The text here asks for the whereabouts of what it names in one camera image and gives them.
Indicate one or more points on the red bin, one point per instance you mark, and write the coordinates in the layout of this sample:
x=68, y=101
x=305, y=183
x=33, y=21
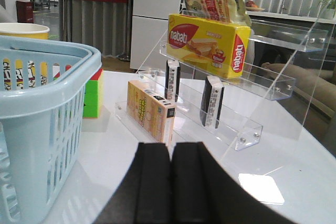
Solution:
x=25, y=11

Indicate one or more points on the yellow snack bag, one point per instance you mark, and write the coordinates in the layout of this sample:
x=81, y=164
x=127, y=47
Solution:
x=228, y=11

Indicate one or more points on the peach carton box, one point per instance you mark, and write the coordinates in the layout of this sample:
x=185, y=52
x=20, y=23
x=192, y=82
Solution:
x=151, y=110

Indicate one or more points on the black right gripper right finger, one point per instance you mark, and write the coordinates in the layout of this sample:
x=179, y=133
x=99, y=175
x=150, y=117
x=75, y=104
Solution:
x=204, y=193

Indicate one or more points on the light blue plastic basket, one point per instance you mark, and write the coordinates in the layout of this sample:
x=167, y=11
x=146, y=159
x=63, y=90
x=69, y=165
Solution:
x=42, y=94

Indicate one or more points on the black tissue pack rear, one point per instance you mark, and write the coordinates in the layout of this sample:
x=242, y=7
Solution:
x=172, y=80

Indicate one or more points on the colourful puzzle cube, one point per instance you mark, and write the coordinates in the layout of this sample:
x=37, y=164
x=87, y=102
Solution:
x=93, y=98

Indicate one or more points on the fruit plate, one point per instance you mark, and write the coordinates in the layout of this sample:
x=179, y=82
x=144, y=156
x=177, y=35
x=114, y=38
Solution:
x=253, y=7

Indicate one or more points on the potted green plant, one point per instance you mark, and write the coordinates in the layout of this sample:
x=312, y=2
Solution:
x=327, y=9

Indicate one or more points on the beige sofa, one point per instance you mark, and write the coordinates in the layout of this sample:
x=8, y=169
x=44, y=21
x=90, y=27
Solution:
x=315, y=83

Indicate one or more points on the white cabinet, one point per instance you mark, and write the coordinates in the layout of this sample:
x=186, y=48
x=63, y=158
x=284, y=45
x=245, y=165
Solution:
x=149, y=22

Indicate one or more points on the yellow popcorn paper cup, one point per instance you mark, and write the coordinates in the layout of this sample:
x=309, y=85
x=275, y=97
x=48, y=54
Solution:
x=23, y=31

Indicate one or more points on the yellow nabati wafer box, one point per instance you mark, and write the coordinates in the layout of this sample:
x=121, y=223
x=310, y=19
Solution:
x=216, y=47

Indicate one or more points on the clear acrylic display shelf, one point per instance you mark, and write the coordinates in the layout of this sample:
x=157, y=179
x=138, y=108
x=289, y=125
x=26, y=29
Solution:
x=244, y=115

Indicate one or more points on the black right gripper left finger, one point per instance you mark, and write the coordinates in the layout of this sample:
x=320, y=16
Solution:
x=144, y=193

